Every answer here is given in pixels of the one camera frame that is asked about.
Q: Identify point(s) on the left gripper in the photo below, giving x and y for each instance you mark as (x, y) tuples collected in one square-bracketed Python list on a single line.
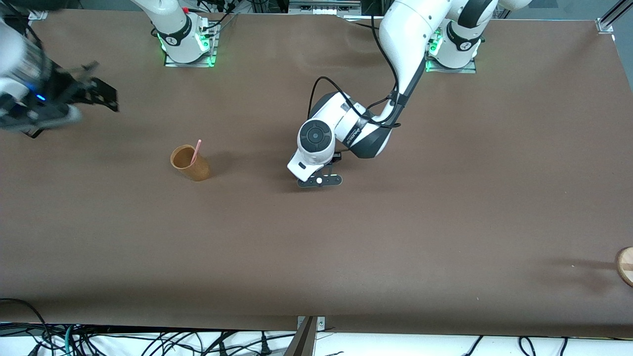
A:
[(337, 156)]

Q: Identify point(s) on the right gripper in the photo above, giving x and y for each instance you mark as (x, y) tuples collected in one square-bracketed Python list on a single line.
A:
[(63, 90)]

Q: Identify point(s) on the pink straw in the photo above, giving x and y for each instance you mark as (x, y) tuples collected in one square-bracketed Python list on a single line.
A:
[(197, 148)]

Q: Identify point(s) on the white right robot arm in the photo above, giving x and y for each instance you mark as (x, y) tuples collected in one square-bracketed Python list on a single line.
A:
[(173, 24)]

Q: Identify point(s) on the brown bamboo cup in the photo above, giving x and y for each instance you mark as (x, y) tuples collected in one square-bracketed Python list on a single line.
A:
[(198, 170)]

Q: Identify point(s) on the grey power strip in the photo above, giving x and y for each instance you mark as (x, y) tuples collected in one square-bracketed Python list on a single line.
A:
[(324, 7)]

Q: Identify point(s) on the round wooden disc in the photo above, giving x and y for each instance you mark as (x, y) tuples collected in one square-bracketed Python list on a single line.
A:
[(626, 267)]

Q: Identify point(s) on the aluminium frame corner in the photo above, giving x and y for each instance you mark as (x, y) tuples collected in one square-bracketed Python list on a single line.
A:
[(38, 14), (610, 20)]

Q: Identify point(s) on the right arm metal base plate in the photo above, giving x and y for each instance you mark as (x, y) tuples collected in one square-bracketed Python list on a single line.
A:
[(190, 63)]

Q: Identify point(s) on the metal bracket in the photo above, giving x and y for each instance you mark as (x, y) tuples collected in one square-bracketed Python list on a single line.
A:
[(319, 322)]

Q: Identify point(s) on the grey frame beam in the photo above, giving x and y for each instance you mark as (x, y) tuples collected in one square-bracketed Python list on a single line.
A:
[(301, 341)]

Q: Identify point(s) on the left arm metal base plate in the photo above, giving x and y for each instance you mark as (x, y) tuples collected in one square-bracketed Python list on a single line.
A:
[(452, 70)]

